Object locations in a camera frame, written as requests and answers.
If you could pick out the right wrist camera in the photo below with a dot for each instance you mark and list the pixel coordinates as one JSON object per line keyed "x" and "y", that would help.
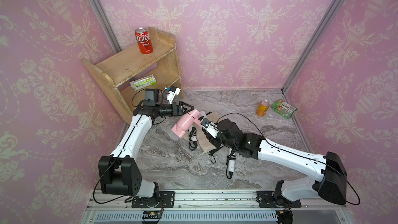
{"x": 209, "y": 128}

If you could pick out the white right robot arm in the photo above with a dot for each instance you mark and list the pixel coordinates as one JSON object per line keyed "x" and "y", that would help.
{"x": 325, "y": 175}

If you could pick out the pink hair dryer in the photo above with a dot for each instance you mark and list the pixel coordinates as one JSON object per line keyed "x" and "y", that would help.
{"x": 187, "y": 121}

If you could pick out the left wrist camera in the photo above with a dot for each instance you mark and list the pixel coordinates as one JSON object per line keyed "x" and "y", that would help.
{"x": 172, "y": 91}

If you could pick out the white hair dryer right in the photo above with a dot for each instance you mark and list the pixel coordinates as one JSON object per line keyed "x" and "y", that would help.
{"x": 231, "y": 159}

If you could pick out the green snack packet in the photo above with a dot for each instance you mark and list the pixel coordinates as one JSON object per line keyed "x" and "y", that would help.
{"x": 284, "y": 109}

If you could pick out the beige hair dryer bag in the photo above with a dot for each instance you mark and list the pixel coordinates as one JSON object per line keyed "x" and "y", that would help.
{"x": 203, "y": 138}

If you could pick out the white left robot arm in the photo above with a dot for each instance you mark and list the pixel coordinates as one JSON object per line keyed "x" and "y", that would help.
{"x": 118, "y": 172}

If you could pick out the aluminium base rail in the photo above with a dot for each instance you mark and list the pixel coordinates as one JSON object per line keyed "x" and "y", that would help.
{"x": 231, "y": 206}

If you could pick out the right aluminium corner post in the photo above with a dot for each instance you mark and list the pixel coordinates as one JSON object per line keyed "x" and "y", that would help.
{"x": 330, "y": 12}

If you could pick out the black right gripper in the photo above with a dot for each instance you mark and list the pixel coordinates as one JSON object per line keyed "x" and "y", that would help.
{"x": 211, "y": 137}

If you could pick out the white hair dryer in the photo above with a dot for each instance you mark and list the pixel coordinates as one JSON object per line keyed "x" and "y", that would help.
{"x": 193, "y": 141}
{"x": 231, "y": 159}

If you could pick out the black drawstring bag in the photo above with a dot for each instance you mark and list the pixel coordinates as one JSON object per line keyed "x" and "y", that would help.
{"x": 211, "y": 154}

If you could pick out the wooden two-tier shelf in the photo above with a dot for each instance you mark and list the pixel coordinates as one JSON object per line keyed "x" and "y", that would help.
{"x": 118, "y": 69}

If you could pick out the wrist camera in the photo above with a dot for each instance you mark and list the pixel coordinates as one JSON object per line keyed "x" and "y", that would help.
{"x": 172, "y": 91}
{"x": 209, "y": 128}

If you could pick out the aluminium corner post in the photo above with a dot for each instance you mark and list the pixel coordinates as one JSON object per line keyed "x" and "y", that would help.
{"x": 330, "y": 12}
{"x": 105, "y": 24}

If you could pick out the left aluminium corner post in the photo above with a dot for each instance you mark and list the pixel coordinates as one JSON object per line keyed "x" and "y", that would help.
{"x": 105, "y": 24}

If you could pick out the red cola can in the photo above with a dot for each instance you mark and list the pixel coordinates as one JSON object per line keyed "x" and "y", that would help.
{"x": 143, "y": 40}

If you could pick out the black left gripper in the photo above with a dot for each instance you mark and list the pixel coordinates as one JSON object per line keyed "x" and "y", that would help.
{"x": 179, "y": 111}

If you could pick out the green white box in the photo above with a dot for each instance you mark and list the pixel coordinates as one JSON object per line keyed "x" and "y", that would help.
{"x": 143, "y": 82}

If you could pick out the orange soda can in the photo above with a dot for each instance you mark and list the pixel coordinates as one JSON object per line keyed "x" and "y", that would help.
{"x": 262, "y": 108}

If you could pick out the white hair dryer left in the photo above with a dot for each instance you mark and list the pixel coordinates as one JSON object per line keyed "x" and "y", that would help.
{"x": 193, "y": 141}

